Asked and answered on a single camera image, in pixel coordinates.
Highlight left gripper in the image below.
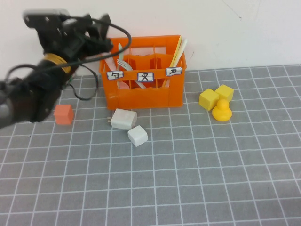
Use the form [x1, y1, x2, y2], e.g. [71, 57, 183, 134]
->
[38, 14, 113, 61]

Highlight mint green plastic spoon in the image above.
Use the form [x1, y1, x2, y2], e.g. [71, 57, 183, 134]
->
[117, 42, 126, 71]

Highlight grey plastic fork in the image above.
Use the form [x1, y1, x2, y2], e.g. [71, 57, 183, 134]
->
[116, 58, 147, 90]

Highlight pink plastic spoon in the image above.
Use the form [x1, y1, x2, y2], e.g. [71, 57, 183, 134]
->
[103, 58, 130, 91]

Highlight white power adapter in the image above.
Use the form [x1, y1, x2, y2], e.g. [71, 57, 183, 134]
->
[107, 108, 138, 131]

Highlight white foam cube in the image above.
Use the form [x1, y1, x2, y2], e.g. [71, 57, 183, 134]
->
[127, 125, 149, 148]

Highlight orange plastic cutlery holder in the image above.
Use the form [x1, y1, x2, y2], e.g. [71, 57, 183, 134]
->
[98, 34, 188, 111]

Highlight yellow plastic knife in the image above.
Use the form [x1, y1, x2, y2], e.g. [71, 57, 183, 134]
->
[161, 35, 183, 87]

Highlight salmon orange foam cube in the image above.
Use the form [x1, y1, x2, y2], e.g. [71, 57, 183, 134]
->
[53, 104, 75, 126]

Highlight yellow foam cube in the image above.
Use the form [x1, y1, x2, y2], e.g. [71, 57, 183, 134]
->
[198, 88, 220, 112]
[215, 84, 235, 103]

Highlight yellow rubber duck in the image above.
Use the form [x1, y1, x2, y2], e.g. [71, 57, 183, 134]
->
[211, 98, 233, 122]

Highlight grey checked tablecloth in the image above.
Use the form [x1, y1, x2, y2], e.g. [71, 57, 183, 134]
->
[0, 65, 301, 226]

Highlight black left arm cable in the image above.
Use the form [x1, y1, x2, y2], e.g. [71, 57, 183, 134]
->
[4, 17, 133, 101]

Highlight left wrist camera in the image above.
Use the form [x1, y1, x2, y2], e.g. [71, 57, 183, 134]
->
[23, 8, 69, 30]

